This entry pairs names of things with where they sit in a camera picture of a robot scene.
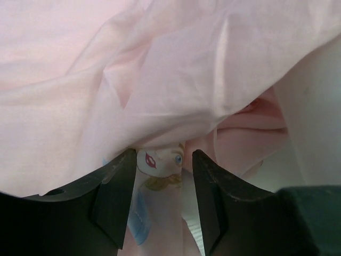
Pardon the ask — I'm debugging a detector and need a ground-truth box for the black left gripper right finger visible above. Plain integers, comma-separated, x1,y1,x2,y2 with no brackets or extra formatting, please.
191,148,341,256

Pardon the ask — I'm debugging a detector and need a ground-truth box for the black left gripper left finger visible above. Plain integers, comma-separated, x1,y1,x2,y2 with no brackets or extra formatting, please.
1,149,136,256

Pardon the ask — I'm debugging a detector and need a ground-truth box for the pink printed pillowcase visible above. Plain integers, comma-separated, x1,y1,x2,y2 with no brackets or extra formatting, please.
1,1,340,255

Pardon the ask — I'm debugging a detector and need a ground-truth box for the white pillow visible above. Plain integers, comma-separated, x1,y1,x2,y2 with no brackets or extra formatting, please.
255,36,340,191

